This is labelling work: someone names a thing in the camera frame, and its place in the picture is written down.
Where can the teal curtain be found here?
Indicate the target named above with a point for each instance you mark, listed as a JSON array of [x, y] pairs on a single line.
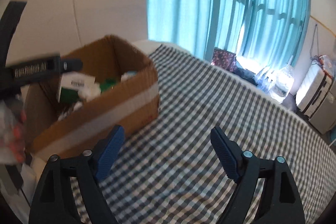
[[265, 32]]

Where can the large water jug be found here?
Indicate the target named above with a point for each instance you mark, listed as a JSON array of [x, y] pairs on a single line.
[[283, 82]]

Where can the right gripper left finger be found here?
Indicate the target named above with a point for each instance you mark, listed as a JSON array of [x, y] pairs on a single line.
[[53, 201]]

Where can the patterned gift bag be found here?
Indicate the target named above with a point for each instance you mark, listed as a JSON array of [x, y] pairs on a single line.
[[224, 59]]

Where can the person's hand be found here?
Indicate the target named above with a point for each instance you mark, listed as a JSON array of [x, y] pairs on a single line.
[[13, 119]]

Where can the green 999 medicine box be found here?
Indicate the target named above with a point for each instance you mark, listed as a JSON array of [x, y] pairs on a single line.
[[74, 81]]

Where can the white suitcase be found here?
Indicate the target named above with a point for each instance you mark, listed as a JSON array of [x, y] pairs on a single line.
[[313, 89]]

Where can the green foil packet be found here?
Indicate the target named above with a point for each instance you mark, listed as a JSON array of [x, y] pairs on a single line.
[[107, 84]]

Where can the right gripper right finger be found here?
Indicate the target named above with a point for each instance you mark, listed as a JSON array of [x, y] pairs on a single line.
[[279, 201]]

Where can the brown cardboard box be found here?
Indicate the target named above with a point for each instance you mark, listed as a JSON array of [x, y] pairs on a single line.
[[132, 103]]

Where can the grey mini fridge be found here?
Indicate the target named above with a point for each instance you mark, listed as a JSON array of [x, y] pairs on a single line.
[[323, 119]]

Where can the checkered tablecloth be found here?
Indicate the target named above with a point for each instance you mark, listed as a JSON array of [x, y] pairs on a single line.
[[168, 172]]

